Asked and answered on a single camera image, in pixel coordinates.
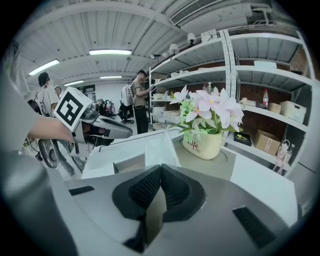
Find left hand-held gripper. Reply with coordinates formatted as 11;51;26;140
38;86;134;169

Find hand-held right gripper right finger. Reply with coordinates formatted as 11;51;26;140
154;163;300;256

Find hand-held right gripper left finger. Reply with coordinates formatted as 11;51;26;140
47;163;163;256

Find clear plastic bag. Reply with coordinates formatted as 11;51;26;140
144;124;182;168

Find person's left forearm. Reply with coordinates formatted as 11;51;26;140
26;115;75;144

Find black flat box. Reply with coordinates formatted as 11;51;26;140
233;131;253;148

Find cardboard box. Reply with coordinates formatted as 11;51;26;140
254;129;282;156

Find flat white box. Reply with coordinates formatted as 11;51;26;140
253;60;278;70

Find black office chair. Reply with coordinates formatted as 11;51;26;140
117;101;135;125

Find white backpack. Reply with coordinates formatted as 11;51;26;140
120;84;135;107

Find pink flowers in cream pot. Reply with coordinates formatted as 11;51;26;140
169;84;245;161

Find pink and white bottle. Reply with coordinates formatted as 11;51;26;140
272;139;291;175

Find person's grey shirt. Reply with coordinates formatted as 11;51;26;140
0;47;44;153

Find white carton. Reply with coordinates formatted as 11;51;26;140
200;28;218;43

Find beige woven basket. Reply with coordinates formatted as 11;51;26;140
268;102;282;114

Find white plastic basket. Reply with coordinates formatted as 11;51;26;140
279;100;308;124

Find ceiling air conditioner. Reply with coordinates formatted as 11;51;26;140
168;0;253;29

